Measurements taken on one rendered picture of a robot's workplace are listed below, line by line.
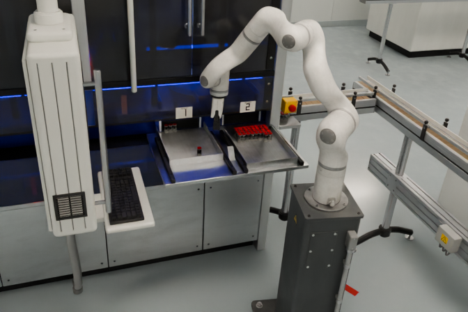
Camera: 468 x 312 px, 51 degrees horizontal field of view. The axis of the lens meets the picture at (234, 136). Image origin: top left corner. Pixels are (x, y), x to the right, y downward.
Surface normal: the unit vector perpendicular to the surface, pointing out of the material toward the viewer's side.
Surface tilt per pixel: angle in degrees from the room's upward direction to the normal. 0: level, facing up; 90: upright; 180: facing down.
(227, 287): 0
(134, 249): 90
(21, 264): 90
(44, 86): 90
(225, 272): 0
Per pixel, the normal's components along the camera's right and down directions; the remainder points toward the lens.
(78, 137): 0.31, 0.47
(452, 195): -0.95, 0.11
